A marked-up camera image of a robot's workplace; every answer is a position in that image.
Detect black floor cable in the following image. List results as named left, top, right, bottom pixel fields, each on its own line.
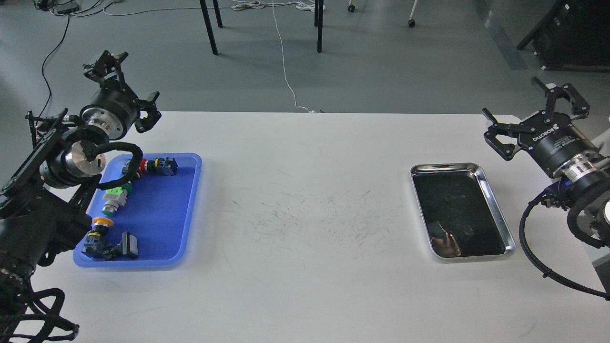
left=37, top=0, right=115, bottom=119

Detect black equipment cabinet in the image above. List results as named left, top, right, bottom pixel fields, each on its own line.
left=516, top=0, right=610, bottom=71

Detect steel metal tray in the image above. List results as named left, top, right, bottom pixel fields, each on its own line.
left=410, top=162, right=516, bottom=263

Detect white floor cable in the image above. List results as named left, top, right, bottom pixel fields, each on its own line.
left=102, top=0, right=327, bottom=113

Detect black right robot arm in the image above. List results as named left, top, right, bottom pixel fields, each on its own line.
left=482, top=77, right=610, bottom=300

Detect black power strip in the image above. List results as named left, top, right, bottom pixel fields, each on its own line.
left=33, top=0, right=79, bottom=15

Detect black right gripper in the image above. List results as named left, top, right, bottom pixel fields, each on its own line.
left=482, top=77, right=602, bottom=179

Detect black table leg right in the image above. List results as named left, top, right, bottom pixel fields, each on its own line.
left=314, top=0, right=325, bottom=53

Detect black table leg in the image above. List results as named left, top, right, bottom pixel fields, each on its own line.
left=199, top=0, right=223, bottom=56
left=314, top=0, right=325, bottom=53

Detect blue plastic tray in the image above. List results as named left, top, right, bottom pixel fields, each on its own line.
left=72, top=152, right=203, bottom=269

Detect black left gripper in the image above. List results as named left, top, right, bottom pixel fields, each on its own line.
left=81, top=50, right=162, bottom=141

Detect yellow push button switch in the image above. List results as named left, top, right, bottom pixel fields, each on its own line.
left=81, top=217, right=113, bottom=260

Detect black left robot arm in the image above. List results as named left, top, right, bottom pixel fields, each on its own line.
left=0, top=51, right=161, bottom=343

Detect black square button switch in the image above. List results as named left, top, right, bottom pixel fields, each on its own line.
left=102, top=232, right=139, bottom=261

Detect green push button switch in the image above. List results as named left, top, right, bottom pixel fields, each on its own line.
left=101, top=182, right=132, bottom=217

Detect black table leg left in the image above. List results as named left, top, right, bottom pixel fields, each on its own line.
left=199, top=0, right=223, bottom=56

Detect red push button switch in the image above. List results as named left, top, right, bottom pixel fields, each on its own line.
left=130, top=157, right=177, bottom=182

